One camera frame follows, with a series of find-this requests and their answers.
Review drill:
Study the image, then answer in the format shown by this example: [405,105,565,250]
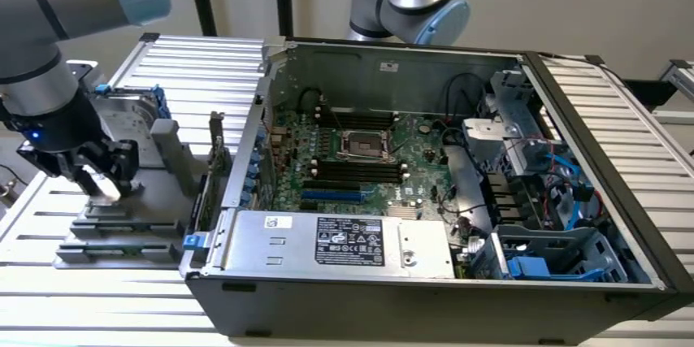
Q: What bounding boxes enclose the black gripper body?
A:
[3,90,110,180]

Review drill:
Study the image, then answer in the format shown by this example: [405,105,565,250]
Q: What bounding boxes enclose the silver CPU chip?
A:
[89,173,123,206]

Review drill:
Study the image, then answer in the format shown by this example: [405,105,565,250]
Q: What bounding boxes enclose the black expansion slot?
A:
[301,179,364,192]

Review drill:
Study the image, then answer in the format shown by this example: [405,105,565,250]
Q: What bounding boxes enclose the blue expansion slot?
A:
[301,189,366,205]

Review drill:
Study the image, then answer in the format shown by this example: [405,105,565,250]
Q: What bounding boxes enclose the black RAM slot bank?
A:
[314,110,397,130]
[313,157,408,184]

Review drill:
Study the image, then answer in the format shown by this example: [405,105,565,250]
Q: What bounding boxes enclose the CPU socket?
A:
[336,129,397,162]

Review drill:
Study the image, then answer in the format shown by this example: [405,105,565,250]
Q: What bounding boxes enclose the grey parts rack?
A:
[53,118,222,271]

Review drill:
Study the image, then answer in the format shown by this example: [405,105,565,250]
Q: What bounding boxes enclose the green graphics card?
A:
[194,110,234,231]

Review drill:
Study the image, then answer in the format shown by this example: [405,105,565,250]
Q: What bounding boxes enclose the blue case latch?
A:
[183,232,209,251]

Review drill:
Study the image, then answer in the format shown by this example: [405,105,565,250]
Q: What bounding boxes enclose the green motherboard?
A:
[258,105,493,245]

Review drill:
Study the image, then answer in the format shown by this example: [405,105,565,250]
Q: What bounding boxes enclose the silver power supply unit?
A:
[207,210,458,280]

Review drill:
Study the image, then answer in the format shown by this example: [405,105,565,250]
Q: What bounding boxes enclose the silver chipset heatsink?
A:
[386,205,424,219]

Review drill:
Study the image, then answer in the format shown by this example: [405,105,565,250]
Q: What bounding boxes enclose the black open PC case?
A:
[178,36,680,339]

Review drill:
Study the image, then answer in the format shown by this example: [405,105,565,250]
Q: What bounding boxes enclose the silver metal drive cage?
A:
[460,69,566,176]

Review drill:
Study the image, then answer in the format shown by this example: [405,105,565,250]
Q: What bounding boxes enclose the grey disk bay blue clips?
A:
[476,223,626,282]

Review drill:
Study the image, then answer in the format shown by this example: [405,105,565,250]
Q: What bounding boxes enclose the black box beside table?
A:
[622,77,675,113]

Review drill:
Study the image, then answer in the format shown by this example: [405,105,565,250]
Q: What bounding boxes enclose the silver hard disk blue bracket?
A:
[89,85,174,170]

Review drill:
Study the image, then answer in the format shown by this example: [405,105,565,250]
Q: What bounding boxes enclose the grey metal bracket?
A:
[65,60,107,90]

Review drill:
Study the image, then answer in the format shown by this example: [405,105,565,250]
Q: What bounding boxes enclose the black looped wire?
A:
[445,72,489,121]

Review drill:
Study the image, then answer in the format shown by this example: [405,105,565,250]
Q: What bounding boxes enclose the blue SATA wire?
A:
[545,150,605,228]

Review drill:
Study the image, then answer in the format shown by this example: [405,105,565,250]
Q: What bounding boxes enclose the black cable on table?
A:
[540,51,656,115]

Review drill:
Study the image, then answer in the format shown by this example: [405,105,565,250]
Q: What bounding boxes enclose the aluminium frame profile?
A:
[657,59,694,101]

